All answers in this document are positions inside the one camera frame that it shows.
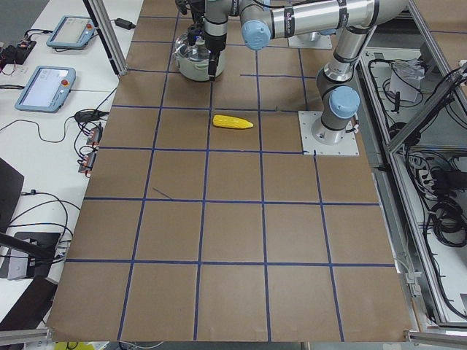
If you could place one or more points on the black power adapter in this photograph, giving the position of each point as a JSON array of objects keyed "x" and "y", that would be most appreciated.
[{"x": 126, "y": 24}]

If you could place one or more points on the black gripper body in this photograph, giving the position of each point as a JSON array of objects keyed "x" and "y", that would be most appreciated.
[{"x": 214, "y": 44}]

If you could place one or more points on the lower blue teach pendant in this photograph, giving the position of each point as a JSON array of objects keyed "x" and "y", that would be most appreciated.
[{"x": 47, "y": 89}]

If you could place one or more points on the clear glass pot lid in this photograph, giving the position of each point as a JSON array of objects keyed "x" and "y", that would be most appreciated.
[{"x": 196, "y": 54}]

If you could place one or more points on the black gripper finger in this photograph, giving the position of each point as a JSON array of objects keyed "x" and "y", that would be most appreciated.
[
  {"x": 192, "y": 39},
  {"x": 212, "y": 68}
]

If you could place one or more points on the brown paper table cover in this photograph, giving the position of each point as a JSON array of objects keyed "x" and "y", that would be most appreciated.
[{"x": 191, "y": 232}]

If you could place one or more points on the small circuit board upper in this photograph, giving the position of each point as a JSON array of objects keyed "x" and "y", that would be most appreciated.
[{"x": 94, "y": 136}]

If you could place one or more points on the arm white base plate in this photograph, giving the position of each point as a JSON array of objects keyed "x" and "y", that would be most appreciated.
[
  {"x": 313, "y": 40},
  {"x": 318, "y": 140}
]

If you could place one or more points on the yellow corn cob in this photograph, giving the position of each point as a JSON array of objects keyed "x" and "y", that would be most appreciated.
[{"x": 230, "y": 122}]

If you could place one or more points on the small circuit board lower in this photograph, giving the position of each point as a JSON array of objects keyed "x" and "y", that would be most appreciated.
[{"x": 86, "y": 164}]

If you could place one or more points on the small circuit board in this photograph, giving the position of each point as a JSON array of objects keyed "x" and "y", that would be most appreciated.
[
  {"x": 86, "y": 164},
  {"x": 94, "y": 136}
]

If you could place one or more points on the aluminium frame post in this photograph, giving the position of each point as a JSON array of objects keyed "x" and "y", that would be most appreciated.
[{"x": 100, "y": 18}]

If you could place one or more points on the silver pale green cooking pot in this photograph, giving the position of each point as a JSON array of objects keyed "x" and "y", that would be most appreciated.
[{"x": 193, "y": 71}]

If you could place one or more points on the upper blue teach pendant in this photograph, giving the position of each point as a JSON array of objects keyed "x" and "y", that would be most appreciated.
[{"x": 72, "y": 32}]

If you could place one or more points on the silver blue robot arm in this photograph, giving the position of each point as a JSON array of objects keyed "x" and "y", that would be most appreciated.
[
  {"x": 355, "y": 20},
  {"x": 219, "y": 14}
]

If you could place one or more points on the black camera stand base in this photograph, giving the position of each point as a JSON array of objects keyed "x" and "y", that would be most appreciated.
[{"x": 29, "y": 254}]

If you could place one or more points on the white paper box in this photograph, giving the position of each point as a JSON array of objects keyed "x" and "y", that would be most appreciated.
[{"x": 406, "y": 79}]

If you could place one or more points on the blue teach pendant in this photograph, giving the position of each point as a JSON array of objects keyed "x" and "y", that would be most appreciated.
[
  {"x": 47, "y": 89},
  {"x": 72, "y": 32}
]

